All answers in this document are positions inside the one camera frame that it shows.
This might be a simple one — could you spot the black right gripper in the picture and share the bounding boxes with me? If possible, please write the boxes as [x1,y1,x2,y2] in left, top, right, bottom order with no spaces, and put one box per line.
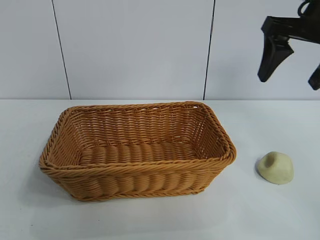
[257,6,320,91]

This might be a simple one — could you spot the pale yellow egg yolk pastry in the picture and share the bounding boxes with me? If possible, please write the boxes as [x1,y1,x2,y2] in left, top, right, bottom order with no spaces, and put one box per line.
[255,150,294,186]

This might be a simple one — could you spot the brown woven wicker basket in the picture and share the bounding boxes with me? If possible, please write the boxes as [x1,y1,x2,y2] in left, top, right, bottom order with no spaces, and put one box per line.
[38,100,237,201]

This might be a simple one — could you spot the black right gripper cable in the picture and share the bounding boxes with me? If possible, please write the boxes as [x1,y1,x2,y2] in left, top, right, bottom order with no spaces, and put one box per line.
[296,0,312,16]

